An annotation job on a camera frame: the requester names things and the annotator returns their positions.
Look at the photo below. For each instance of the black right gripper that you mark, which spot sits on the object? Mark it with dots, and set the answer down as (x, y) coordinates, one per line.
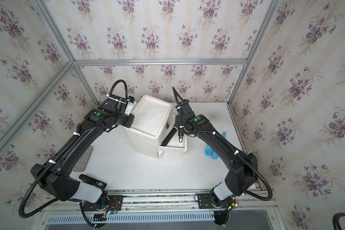
(177, 121)

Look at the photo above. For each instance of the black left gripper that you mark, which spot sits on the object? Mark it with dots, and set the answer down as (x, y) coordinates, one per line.
(129, 123)

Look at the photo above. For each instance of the white slotted cable duct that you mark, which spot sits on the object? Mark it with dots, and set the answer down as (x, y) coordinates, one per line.
(148, 217)

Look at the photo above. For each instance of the aluminium mounting rail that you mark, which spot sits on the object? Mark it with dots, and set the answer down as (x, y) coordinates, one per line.
(179, 200)

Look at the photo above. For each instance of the black chair part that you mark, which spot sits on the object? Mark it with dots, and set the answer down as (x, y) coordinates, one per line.
(337, 220)

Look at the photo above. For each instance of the grey cloth mat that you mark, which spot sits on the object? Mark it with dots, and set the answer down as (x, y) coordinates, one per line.
(81, 164)

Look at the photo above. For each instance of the white plastic drawer cabinet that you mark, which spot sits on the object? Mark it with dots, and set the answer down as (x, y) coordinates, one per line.
(149, 126)

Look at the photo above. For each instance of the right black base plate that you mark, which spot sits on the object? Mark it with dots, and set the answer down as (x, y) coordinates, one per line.
(208, 201)

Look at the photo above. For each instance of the white bottom drawer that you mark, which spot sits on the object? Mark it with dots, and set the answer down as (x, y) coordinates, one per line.
(161, 154)

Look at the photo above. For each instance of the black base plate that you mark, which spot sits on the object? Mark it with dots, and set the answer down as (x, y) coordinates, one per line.
(208, 201)
(110, 205)

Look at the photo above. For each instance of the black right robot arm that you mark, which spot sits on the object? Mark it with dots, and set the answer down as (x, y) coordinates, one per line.
(242, 167)

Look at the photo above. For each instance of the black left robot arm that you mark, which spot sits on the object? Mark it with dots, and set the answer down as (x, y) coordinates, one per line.
(54, 175)

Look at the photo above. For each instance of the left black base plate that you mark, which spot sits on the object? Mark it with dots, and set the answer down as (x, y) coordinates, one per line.
(110, 205)

